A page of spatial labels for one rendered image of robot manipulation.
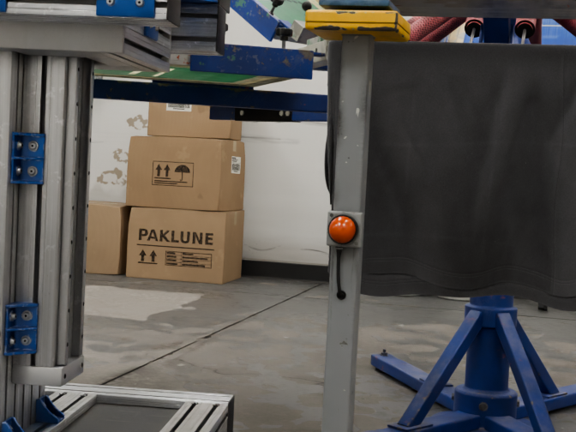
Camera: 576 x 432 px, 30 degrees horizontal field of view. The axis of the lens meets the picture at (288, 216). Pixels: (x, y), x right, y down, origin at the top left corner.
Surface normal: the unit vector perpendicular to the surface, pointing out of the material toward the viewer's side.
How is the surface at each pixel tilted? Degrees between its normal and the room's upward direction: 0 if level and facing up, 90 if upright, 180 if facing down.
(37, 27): 90
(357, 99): 90
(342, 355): 89
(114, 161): 90
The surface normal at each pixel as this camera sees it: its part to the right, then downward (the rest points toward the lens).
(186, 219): -0.22, 0.03
